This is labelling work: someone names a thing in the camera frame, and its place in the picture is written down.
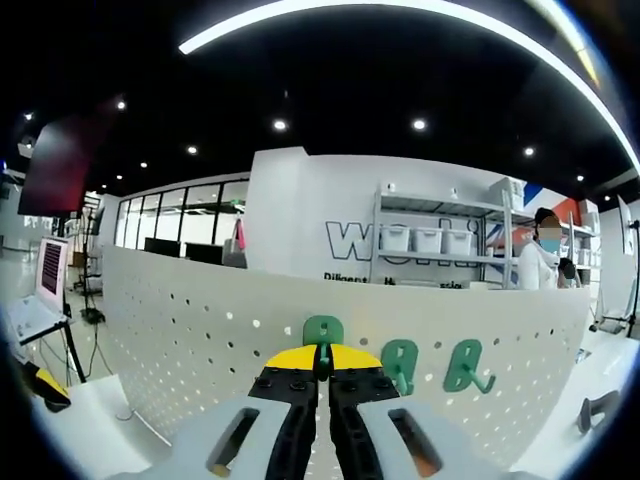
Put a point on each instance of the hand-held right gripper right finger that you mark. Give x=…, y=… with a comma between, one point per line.
x=365, y=400

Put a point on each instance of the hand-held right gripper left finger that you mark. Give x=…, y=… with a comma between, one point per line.
x=285, y=400

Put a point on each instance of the green hook assembly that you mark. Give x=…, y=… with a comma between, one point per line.
x=390, y=367
x=322, y=327
x=455, y=375

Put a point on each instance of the white perforated mounting plate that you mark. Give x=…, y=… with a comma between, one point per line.
x=150, y=280

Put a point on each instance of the black laptop tripod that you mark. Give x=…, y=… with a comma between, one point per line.
x=75, y=350

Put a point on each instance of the white laptop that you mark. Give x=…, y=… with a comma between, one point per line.
x=52, y=265

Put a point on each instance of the white storage bin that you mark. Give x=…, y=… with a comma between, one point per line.
x=427, y=241
x=460, y=243
x=397, y=241

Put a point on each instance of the black computer monitor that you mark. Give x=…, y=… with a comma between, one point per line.
x=162, y=246
x=205, y=252

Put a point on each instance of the pink hanging bag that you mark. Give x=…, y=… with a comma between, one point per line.
x=241, y=234

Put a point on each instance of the grey metal shelving rack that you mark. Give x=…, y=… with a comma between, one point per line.
x=440, y=207

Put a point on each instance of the dark hanging display screen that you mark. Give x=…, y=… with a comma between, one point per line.
x=55, y=170

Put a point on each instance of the dark grey curved holder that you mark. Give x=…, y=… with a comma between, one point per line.
x=590, y=415

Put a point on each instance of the white plastic crate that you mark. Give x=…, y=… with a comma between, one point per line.
x=507, y=188

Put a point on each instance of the white shelving with boxes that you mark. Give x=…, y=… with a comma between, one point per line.
x=582, y=240

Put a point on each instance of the round ceiling spotlights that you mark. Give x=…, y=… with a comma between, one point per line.
x=280, y=125

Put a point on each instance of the black tripod stand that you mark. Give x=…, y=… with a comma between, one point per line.
x=634, y=280

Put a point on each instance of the white screen on stand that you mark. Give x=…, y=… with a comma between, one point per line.
x=624, y=225

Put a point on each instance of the long ceiling light strip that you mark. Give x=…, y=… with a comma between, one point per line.
x=200, y=41

